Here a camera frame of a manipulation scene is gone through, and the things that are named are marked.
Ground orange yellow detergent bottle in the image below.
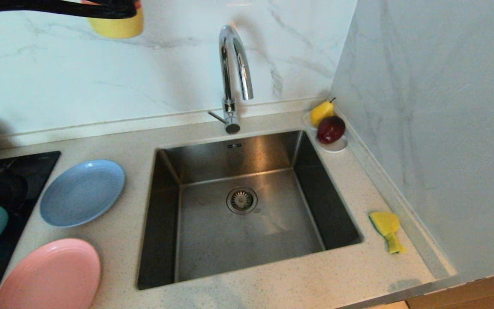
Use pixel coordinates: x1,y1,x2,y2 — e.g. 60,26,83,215
82,0,145,39

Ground stainless steel sink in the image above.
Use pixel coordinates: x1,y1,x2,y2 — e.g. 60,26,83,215
137,130,364,291

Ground yellow green fish-shaped sponge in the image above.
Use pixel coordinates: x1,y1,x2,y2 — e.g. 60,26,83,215
369,211,407,255

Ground chrome curved faucet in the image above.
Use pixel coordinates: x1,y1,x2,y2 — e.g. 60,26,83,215
207,24,254,135

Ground black glass cooktop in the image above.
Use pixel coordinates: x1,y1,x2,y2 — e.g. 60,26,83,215
0,150,61,309

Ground blue plate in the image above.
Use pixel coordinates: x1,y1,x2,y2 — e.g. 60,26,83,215
39,160,126,228

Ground round metal drain strainer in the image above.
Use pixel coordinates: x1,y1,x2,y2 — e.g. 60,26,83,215
226,187,258,215

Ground yellow pear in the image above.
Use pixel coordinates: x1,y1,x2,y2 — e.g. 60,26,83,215
310,97,337,127

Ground dark red apple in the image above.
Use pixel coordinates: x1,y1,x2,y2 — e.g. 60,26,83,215
316,115,346,144

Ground pink plate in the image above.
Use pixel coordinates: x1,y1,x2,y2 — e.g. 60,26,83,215
0,238,101,309

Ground small white dish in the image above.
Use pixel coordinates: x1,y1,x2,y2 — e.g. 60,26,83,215
302,109,349,154

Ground brown wooden cabinet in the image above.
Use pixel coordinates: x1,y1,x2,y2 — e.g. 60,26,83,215
406,267,494,309

